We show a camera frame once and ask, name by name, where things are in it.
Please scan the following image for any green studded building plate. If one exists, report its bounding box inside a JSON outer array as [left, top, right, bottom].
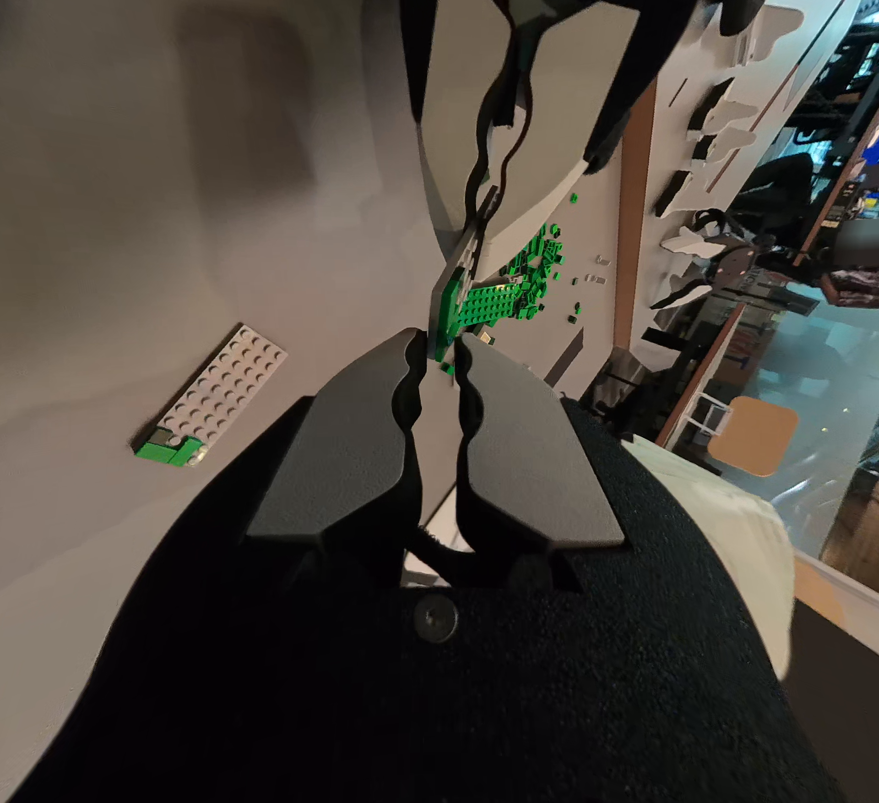
[[461, 279, 545, 331]]

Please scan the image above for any grey studded building plate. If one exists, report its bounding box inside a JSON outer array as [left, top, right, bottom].
[[427, 188, 499, 364], [132, 324, 289, 469]]

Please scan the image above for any rounded wooden panel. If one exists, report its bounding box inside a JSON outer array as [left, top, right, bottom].
[[707, 396, 799, 478]]

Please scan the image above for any row of white wedge parts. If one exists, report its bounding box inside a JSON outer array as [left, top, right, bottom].
[[642, 5, 806, 347]]

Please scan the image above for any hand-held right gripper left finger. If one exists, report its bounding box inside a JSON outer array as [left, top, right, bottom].
[[246, 328, 427, 548]]

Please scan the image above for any white table with wooden edge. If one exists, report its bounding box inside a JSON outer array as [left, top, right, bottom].
[[613, 0, 868, 354]]

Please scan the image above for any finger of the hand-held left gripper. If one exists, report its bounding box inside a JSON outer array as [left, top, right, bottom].
[[479, 0, 644, 262], [415, 0, 516, 244]]

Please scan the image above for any grey desk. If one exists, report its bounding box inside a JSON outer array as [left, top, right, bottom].
[[0, 0, 624, 594]]

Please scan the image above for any pile of small green bricks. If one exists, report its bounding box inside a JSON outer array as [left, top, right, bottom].
[[498, 222, 567, 324]]

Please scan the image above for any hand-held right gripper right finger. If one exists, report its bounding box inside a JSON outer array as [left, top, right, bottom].
[[453, 333, 627, 552]]

